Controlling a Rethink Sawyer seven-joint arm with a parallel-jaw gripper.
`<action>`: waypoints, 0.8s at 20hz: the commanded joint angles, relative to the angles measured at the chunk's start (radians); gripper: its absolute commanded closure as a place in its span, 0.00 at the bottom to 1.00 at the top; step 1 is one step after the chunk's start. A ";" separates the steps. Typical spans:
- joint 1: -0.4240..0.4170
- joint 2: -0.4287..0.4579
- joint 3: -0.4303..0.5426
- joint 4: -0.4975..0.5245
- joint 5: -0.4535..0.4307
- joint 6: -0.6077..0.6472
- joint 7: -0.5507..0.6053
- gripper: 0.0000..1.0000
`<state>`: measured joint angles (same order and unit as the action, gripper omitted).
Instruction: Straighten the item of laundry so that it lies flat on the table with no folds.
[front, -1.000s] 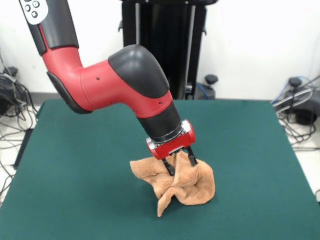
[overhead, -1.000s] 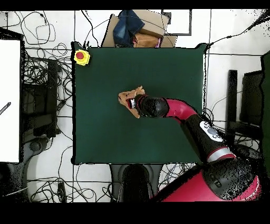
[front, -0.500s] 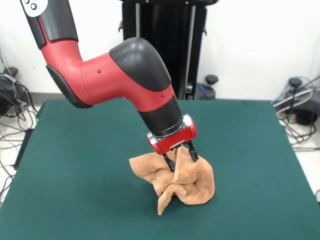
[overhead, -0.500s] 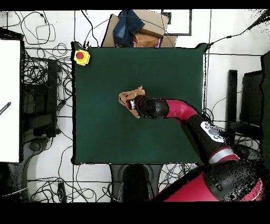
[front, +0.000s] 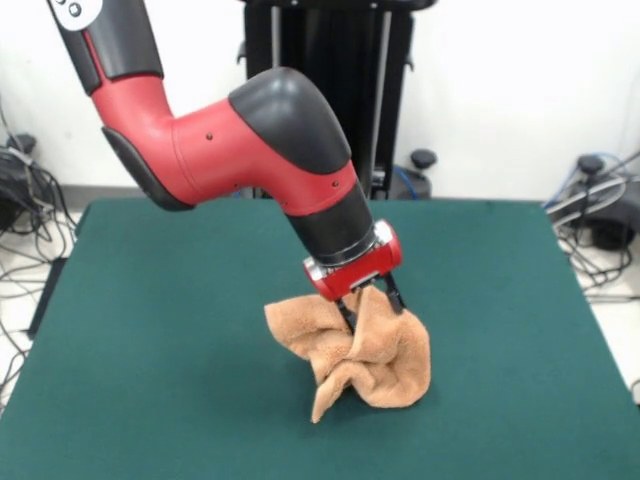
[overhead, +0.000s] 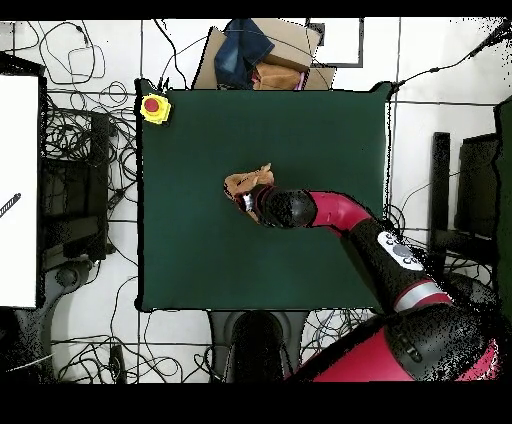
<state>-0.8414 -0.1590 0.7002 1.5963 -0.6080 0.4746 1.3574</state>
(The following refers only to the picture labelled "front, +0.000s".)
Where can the tan terry towel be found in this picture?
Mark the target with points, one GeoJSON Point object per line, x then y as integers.
{"type": "Point", "coordinates": [390, 360]}

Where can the grey stand leg with knob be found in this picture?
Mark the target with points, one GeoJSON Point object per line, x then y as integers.
{"type": "Point", "coordinates": [10, 205]}
{"type": "Point", "coordinates": [607, 227]}

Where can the black pedestal foot with knob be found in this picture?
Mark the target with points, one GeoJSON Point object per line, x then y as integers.
{"type": "Point", "coordinates": [422, 187]}

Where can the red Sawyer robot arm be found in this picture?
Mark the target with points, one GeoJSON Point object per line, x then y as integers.
{"type": "Point", "coordinates": [225, 145]}

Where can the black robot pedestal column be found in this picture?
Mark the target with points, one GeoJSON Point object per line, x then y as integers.
{"type": "Point", "coordinates": [360, 75]}

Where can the dark green table cloth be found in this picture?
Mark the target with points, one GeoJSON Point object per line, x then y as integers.
{"type": "Point", "coordinates": [150, 350]}

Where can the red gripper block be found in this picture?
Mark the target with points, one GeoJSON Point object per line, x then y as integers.
{"type": "Point", "coordinates": [360, 275]}

